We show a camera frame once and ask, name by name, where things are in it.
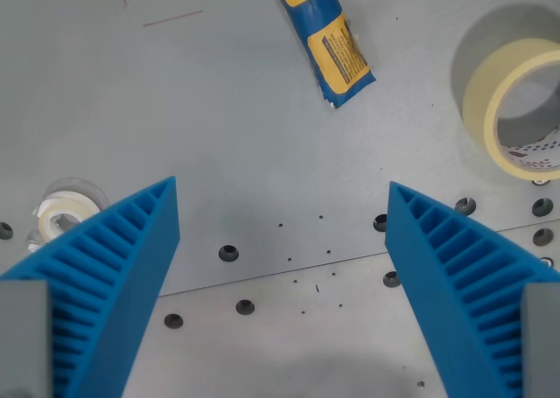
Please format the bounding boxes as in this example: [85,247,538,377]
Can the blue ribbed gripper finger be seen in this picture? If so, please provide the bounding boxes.
[0,175,181,398]
[384,180,560,398]

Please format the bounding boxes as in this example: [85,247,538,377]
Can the clear tape roll white core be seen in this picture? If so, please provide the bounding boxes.
[26,177,110,254]

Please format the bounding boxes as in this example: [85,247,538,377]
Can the beige masking tape roll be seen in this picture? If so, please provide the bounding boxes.
[461,38,560,181]

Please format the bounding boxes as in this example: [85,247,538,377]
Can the blue and yellow tube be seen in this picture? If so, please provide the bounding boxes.
[271,0,377,109]

